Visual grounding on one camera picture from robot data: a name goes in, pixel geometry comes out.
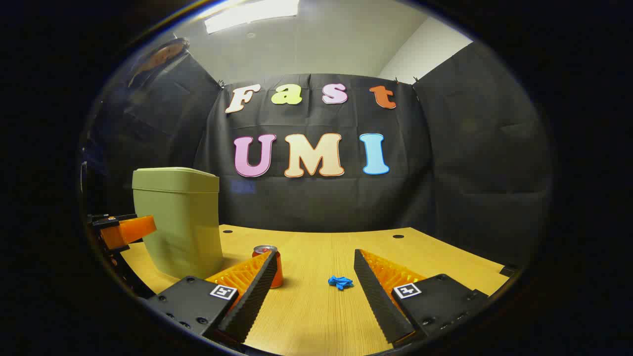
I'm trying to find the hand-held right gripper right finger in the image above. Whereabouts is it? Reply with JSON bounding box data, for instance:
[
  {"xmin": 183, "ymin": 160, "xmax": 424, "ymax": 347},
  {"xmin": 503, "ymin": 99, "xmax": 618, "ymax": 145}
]
[{"xmin": 353, "ymin": 249, "xmax": 490, "ymax": 345}]

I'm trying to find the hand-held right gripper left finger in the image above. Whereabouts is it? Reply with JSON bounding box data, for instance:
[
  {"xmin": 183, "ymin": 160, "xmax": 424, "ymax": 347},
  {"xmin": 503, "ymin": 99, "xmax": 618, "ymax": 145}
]
[{"xmin": 143, "ymin": 250, "xmax": 278, "ymax": 344}]

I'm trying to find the red pop can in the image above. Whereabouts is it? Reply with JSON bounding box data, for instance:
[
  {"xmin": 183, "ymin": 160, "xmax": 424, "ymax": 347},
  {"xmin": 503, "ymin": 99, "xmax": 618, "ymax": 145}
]
[{"xmin": 252, "ymin": 245, "xmax": 283, "ymax": 289}]

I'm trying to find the green desktop garbage bin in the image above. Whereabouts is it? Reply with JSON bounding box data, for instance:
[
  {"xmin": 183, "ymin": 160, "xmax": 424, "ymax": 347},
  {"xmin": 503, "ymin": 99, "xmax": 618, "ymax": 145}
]
[{"xmin": 132, "ymin": 167, "xmax": 224, "ymax": 280}]

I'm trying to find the wooden desktop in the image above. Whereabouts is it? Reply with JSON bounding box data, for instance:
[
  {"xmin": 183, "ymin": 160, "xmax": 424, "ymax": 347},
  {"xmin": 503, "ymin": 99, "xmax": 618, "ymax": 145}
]
[{"xmin": 119, "ymin": 225, "xmax": 510, "ymax": 356}]

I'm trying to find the black backdrop cloth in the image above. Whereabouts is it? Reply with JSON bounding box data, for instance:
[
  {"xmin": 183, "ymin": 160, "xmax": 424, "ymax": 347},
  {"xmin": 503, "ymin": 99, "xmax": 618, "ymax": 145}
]
[{"xmin": 79, "ymin": 42, "xmax": 552, "ymax": 267}]

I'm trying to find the ceiling light panel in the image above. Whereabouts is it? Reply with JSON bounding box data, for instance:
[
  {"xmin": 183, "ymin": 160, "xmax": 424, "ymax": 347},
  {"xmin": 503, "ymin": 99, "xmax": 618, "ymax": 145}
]
[{"xmin": 204, "ymin": 0, "xmax": 300, "ymax": 34}]

